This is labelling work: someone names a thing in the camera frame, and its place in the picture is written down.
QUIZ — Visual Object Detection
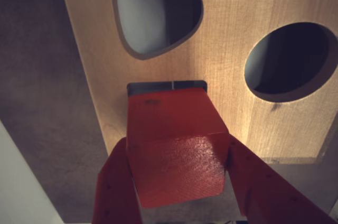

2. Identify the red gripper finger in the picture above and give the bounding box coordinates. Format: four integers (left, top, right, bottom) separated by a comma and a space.
226, 135, 338, 224
91, 136, 143, 224

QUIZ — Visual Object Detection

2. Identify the red wooden cube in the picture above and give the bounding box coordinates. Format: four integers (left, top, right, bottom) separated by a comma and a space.
126, 88, 230, 209

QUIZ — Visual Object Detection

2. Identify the wooden shape sorter box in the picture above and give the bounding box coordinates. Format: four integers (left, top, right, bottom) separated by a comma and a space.
55, 0, 338, 165

